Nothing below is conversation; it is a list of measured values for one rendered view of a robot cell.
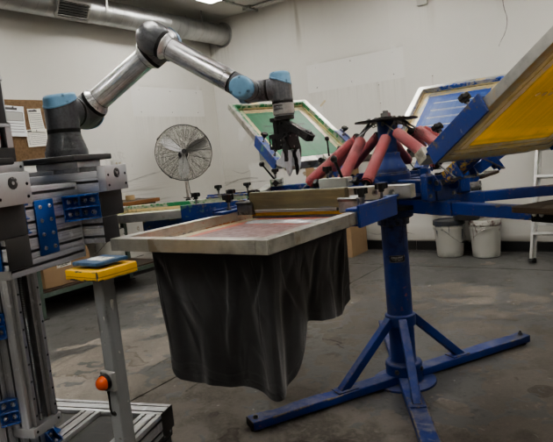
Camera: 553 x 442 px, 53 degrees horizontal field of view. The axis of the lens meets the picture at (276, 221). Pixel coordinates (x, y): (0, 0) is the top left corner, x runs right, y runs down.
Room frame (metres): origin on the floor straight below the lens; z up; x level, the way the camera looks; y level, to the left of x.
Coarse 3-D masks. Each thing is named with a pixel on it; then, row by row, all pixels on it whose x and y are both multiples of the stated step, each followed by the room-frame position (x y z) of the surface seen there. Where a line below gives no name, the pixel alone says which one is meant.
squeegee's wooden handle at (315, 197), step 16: (256, 192) 2.06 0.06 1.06; (272, 192) 2.01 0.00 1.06; (288, 192) 1.97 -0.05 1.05; (304, 192) 1.93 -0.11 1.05; (320, 192) 1.89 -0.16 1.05; (336, 192) 1.86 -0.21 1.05; (256, 208) 2.06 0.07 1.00; (272, 208) 2.01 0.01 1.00; (288, 208) 1.97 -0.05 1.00; (304, 208) 1.94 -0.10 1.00
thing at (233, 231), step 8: (240, 224) 1.99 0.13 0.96; (256, 224) 1.94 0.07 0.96; (264, 224) 1.92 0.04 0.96; (272, 224) 1.90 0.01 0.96; (208, 232) 1.83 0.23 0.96; (216, 232) 1.81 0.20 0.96; (224, 232) 1.79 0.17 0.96; (232, 232) 1.77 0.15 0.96; (240, 232) 1.75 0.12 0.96; (248, 232) 1.73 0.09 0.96
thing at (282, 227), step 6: (264, 228) 1.80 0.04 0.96; (270, 228) 1.78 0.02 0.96; (276, 228) 1.77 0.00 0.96; (282, 228) 1.76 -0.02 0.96; (288, 228) 1.74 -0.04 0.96; (246, 234) 1.70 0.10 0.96; (252, 234) 1.68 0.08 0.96; (258, 234) 1.67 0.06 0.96; (264, 234) 1.66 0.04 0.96; (270, 234) 1.64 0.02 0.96
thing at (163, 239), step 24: (216, 216) 2.01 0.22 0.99; (240, 216) 2.10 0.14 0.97; (336, 216) 1.65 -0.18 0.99; (120, 240) 1.62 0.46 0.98; (144, 240) 1.56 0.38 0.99; (168, 240) 1.51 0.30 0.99; (192, 240) 1.45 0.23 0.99; (216, 240) 1.40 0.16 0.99; (240, 240) 1.36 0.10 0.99; (264, 240) 1.32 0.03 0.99; (288, 240) 1.39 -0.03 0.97
